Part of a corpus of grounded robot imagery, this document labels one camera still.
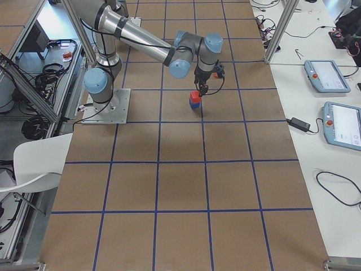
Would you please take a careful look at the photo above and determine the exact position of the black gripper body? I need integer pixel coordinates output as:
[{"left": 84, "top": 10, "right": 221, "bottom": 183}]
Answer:
[{"left": 194, "top": 69, "right": 214, "bottom": 88}]

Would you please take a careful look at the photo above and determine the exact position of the red block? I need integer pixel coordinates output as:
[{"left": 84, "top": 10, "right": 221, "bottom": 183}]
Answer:
[{"left": 190, "top": 90, "right": 202, "bottom": 104}]

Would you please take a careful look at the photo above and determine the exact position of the blue block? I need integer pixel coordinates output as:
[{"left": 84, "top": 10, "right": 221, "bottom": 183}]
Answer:
[{"left": 189, "top": 100, "right": 201, "bottom": 110}]

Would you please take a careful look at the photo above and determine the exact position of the black power adapter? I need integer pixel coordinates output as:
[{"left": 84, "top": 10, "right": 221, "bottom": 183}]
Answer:
[{"left": 286, "top": 117, "right": 310, "bottom": 132}]

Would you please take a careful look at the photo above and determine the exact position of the far teach pendant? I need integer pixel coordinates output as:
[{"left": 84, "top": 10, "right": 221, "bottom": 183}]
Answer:
[{"left": 304, "top": 60, "right": 351, "bottom": 93}]

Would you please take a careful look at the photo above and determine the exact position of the teach pendant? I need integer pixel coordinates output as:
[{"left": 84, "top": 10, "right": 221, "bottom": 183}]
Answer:
[
  {"left": 322, "top": 102, "right": 360, "bottom": 151},
  {"left": 304, "top": 60, "right": 351, "bottom": 93}
]

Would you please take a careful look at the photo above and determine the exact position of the red snack packet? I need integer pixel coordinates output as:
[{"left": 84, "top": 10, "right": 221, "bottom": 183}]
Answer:
[{"left": 63, "top": 51, "right": 72, "bottom": 62}]

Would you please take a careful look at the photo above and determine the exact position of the near teach pendant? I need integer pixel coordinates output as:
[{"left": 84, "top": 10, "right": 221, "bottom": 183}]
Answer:
[{"left": 322, "top": 102, "right": 360, "bottom": 151}]

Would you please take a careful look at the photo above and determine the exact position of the white chair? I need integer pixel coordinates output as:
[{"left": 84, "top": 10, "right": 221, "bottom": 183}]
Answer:
[{"left": 1, "top": 133, "right": 73, "bottom": 193}]

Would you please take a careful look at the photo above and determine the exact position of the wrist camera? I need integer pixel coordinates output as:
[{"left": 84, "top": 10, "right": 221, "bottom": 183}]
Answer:
[{"left": 214, "top": 63, "right": 225, "bottom": 78}]

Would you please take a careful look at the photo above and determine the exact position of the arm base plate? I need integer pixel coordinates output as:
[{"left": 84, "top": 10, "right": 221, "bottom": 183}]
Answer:
[
  {"left": 81, "top": 89, "right": 131, "bottom": 125},
  {"left": 130, "top": 17, "right": 142, "bottom": 26}
]

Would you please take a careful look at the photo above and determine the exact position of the aluminium frame post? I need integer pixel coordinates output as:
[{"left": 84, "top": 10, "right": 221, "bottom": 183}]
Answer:
[{"left": 264, "top": 0, "right": 299, "bottom": 64}]

